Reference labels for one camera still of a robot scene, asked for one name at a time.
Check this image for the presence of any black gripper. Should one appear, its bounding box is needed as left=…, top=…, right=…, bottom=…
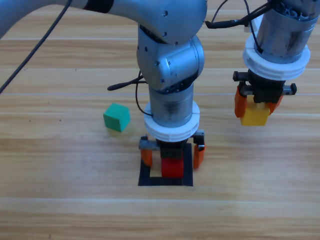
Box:
left=232, top=69, right=298, bottom=119
left=138, top=129, right=206, bottom=170

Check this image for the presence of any yellow wooden cube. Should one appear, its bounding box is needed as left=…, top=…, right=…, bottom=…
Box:
left=239, top=102, right=271, bottom=127

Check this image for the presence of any red wooden cube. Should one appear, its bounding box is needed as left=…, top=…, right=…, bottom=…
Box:
left=160, top=157, right=185, bottom=179

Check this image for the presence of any green wooden cube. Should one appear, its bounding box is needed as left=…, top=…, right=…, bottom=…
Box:
left=102, top=102, right=132, bottom=133

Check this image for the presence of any black tape square outline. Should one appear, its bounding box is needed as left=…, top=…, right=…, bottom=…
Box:
left=137, top=142, right=194, bottom=187

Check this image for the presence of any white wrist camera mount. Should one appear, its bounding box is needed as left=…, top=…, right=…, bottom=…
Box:
left=243, top=17, right=262, bottom=35

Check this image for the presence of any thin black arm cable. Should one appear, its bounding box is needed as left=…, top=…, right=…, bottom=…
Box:
left=204, top=0, right=275, bottom=55
left=107, top=70, right=154, bottom=117

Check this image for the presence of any thick black cable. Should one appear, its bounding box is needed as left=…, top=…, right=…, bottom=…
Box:
left=0, top=0, right=74, bottom=95

